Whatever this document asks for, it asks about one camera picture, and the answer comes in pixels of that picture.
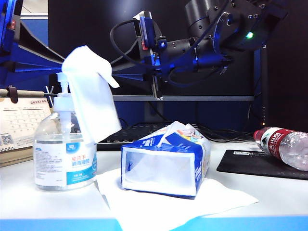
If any black desk cable bundle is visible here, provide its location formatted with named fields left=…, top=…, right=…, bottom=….
left=199, top=124, right=254, bottom=143

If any clear hand sanitizer pump bottle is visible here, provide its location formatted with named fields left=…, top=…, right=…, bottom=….
left=34, top=72, right=98, bottom=192

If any black mouse pad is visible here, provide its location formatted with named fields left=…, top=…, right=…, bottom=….
left=216, top=149, right=308, bottom=181

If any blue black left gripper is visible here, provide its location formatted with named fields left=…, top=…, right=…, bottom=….
left=0, top=0, right=67, bottom=73

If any black AOC monitor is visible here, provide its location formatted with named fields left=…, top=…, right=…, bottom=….
left=48, top=0, right=256, bottom=124

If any blue office partition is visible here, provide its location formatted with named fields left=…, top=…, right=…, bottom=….
left=20, top=14, right=50, bottom=49

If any black keyboard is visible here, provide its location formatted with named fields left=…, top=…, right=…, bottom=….
left=96, top=122, right=200, bottom=145

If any pulled white tissue sheet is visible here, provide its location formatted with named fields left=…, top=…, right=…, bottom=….
left=61, top=45, right=122, bottom=144

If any white tissue tip in pack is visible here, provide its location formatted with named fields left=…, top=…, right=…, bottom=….
left=156, top=121, right=186, bottom=148

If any black HSO monitor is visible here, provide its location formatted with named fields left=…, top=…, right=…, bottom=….
left=261, top=14, right=308, bottom=133

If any blue soft tissue pack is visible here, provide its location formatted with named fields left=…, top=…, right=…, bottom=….
left=121, top=122, right=212, bottom=199

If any beige desk calendar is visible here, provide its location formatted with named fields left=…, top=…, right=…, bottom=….
left=0, top=86, right=55, bottom=168

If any flat white tissue sheet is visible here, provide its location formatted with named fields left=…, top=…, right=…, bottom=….
left=93, top=168, right=259, bottom=231

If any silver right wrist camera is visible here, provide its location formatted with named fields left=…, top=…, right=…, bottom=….
left=133, top=11, right=167, bottom=65

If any red label water bottle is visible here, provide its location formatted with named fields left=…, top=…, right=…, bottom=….
left=253, top=127, right=308, bottom=172

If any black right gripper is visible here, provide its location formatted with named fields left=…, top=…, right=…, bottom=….
left=111, top=38, right=196, bottom=100

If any wrist camera usb cable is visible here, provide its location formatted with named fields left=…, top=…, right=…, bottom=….
left=110, top=19, right=154, bottom=70

